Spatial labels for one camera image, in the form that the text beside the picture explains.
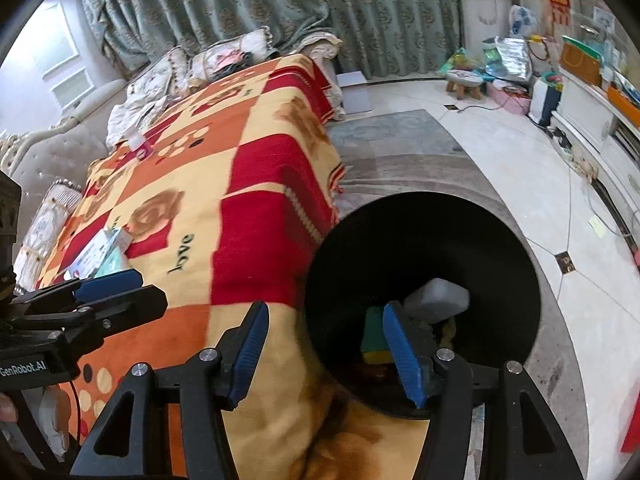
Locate orange box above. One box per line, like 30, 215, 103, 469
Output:
607, 85, 640, 113

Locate white quilted jacket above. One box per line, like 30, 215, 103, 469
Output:
106, 77, 173, 148

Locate striped embroidered bolster cushion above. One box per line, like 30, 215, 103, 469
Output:
14, 182, 83, 293

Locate green yellow sponge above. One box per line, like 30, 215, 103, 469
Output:
362, 305, 396, 366

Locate blue white plastic bag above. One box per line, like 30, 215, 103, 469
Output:
509, 5, 540, 38

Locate striped floral square cushion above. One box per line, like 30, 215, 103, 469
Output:
190, 27, 273, 86

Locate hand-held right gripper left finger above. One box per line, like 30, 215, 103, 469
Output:
70, 301, 271, 480

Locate white navy appliance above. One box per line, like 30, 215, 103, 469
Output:
529, 79, 561, 128

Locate white power strip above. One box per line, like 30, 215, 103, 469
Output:
550, 127, 598, 178

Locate brown handbag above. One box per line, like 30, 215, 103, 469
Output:
559, 40, 603, 86

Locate white embroidered square cushion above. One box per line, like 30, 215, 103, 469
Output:
135, 46, 193, 101

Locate silver foil bag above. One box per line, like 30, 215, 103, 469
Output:
492, 36, 533, 83

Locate white tv cabinet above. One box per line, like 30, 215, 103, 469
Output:
550, 35, 640, 261

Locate white rectangular block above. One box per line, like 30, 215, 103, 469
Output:
404, 276, 471, 325

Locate white medicine box round logo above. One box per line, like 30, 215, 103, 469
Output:
64, 230, 123, 281

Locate lace covered standing air conditioner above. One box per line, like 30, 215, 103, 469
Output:
454, 0, 516, 61

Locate pile of folded clothes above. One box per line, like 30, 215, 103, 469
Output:
215, 50, 251, 73

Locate red flat paper pack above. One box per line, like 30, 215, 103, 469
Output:
620, 412, 640, 453

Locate colourful toy bag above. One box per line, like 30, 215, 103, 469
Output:
440, 49, 483, 77

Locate small wooden stool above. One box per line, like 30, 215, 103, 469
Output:
446, 70, 485, 101

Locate red orange printed blanket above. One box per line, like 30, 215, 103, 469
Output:
37, 52, 436, 480

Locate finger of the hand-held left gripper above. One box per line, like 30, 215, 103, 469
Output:
15, 285, 168, 343
10, 268, 144, 311

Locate pink plastic basin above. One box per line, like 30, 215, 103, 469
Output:
487, 82, 532, 115

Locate white box on floor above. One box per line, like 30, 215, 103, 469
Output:
335, 72, 373, 116

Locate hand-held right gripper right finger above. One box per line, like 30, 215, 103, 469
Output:
382, 301, 586, 480

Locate black trash bin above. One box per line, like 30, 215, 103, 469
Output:
303, 191, 543, 421

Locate green patterned curtain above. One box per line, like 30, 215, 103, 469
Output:
77, 0, 461, 78

